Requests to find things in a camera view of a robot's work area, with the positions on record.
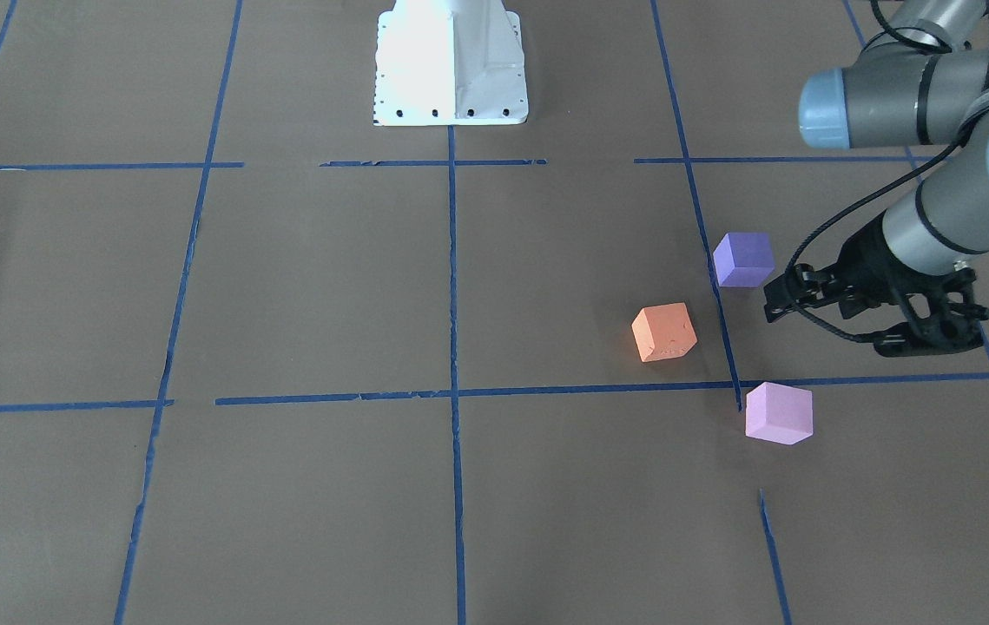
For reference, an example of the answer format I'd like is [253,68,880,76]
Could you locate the pink foam cube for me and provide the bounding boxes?
[744,381,814,444]

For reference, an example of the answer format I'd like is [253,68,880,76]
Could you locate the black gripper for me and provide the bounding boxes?
[763,214,916,324]

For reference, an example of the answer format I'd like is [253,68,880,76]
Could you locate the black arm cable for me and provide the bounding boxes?
[784,0,989,345]

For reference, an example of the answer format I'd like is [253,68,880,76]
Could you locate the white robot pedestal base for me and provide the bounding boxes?
[373,1,530,127]

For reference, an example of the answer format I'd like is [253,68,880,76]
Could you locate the dark purple foam cube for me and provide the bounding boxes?
[712,231,776,288]

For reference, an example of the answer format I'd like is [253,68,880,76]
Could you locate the orange foam cube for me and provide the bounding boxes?
[630,302,699,361]

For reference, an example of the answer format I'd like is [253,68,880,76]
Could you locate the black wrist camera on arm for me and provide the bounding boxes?
[867,266,989,359]

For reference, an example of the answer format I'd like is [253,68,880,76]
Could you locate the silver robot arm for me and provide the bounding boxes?
[764,1,989,338]

